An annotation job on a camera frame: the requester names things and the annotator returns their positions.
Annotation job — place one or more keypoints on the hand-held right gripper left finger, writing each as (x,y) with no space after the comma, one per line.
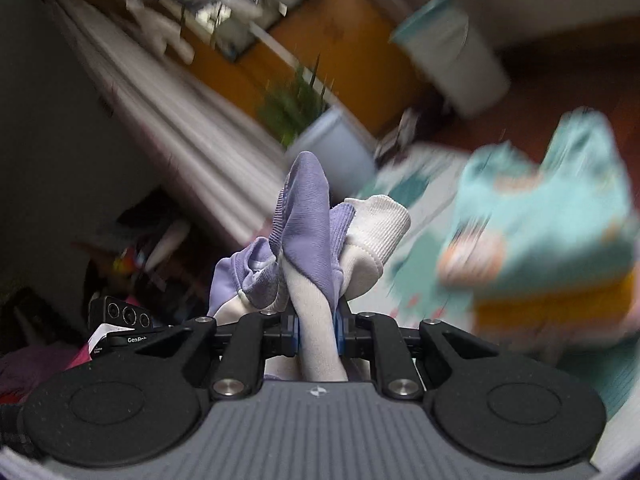
(295,334)

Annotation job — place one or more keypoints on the pale blue plant pot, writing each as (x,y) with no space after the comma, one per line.
(330,150)

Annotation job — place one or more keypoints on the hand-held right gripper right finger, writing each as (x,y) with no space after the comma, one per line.
(338,332)

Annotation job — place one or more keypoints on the white bucket with teal lid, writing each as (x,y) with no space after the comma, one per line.
(460,65)

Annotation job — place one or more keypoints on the yellow folded garment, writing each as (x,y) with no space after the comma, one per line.
(550,310)

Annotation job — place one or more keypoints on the yellow cabinet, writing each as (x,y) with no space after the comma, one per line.
(350,35)

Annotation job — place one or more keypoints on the magenta cloth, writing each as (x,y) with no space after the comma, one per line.
(35,370)

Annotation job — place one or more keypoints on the printed play mat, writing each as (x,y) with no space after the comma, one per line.
(420,255)

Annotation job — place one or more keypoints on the pale pink curtain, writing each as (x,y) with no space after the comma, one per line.
(175,125)

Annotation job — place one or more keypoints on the purple and white sweatshirt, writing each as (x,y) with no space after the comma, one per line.
(305,220)

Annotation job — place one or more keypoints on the teal folded garment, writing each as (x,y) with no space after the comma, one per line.
(545,230)

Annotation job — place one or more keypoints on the green potted plant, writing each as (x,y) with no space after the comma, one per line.
(292,105)

